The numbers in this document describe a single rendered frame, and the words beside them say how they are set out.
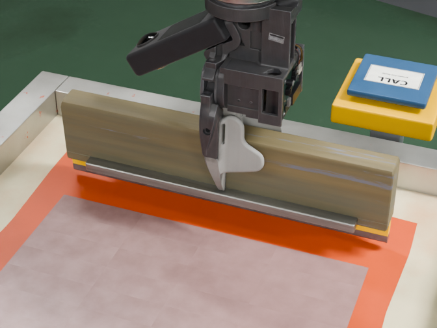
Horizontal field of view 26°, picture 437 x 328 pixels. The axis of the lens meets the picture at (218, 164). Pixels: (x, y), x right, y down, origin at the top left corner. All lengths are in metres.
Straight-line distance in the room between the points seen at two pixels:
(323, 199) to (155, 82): 2.19
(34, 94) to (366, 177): 0.44
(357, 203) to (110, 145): 0.27
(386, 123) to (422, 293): 0.32
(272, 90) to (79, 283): 0.27
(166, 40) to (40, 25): 2.62
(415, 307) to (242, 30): 0.31
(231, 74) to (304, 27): 2.57
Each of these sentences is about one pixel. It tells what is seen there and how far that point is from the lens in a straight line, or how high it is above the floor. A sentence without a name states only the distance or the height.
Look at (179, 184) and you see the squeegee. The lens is 0.98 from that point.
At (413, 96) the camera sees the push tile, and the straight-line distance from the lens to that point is 1.20.
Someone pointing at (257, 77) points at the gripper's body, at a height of 1.15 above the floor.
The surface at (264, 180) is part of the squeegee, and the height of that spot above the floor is 1.02.
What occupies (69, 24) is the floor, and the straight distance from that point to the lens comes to 3.49.
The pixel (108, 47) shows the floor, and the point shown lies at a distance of 3.32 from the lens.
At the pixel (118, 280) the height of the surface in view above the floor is 0.95.
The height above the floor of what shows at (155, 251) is 0.96.
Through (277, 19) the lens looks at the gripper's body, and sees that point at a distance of 0.85.
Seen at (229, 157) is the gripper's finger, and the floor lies 1.05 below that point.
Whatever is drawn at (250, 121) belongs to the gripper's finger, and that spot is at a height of 1.06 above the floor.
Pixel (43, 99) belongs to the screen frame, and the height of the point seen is 0.99.
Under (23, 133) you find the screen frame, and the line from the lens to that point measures 1.12.
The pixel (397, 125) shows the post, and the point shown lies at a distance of 1.20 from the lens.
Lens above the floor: 1.59
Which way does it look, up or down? 36 degrees down
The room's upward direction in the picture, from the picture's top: straight up
